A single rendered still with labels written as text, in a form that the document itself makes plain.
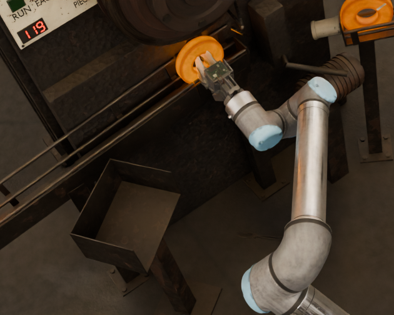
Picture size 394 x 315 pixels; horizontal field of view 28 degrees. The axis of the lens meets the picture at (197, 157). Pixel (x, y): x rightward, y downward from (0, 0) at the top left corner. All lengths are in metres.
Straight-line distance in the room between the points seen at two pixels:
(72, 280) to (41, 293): 0.12
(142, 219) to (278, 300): 0.54
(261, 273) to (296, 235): 0.13
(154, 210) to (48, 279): 0.86
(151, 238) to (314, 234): 0.57
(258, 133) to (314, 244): 0.47
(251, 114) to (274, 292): 0.56
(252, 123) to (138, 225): 0.44
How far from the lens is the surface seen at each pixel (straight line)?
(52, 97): 2.32
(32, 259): 3.12
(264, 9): 2.44
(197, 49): 2.37
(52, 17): 2.20
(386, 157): 3.00
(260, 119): 2.23
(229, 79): 2.30
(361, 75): 2.63
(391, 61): 3.32
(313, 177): 2.01
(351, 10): 2.47
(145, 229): 2.28
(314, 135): 2.11
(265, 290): 1.93
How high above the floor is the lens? 2.45
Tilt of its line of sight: 51 degrees down
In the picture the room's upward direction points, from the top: 22 degrees counter-clockwise
